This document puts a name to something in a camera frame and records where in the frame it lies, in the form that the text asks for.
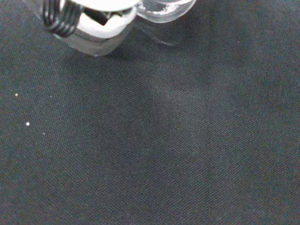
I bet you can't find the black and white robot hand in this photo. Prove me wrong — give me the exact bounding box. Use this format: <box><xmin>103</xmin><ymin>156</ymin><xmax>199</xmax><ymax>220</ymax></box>
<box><xmin>41</xmin><ymin>0</ymin><xmax>138</xmax><ymax>57</ymax></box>

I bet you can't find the black bench cloth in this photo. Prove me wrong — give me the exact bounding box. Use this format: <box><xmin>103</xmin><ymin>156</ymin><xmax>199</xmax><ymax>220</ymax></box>
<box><xmin>0</xmin><ymin>0</ymin><xmax>300</xmax><ymax>225</ymax></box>

